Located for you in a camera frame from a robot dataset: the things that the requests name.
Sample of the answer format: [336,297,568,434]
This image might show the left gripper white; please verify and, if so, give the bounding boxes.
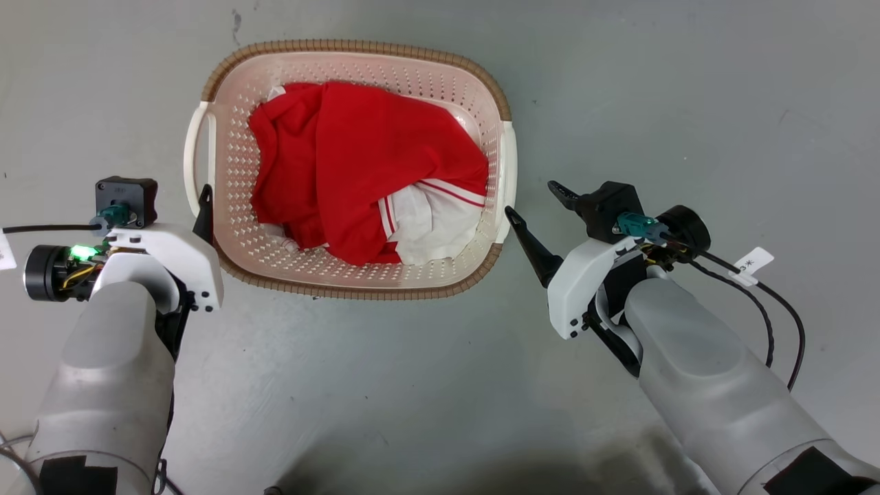
[23,184,225,360]

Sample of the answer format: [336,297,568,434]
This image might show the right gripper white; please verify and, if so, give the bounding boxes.
[504,179,713,378]

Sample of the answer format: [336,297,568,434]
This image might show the cream perforated laundry basket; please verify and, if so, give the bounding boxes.
[183,39,518,301]

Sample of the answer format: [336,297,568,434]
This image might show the white garment with red stripes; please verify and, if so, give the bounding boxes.
[376,179,487,267]

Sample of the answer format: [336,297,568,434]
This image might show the left black camera cable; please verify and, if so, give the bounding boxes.
[0,223,105,235]

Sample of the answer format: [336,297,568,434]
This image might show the right smooth black cable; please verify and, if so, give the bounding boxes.
[694,249,806,393]

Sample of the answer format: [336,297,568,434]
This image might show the thin grey cable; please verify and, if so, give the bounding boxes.
[0,432,43,495]

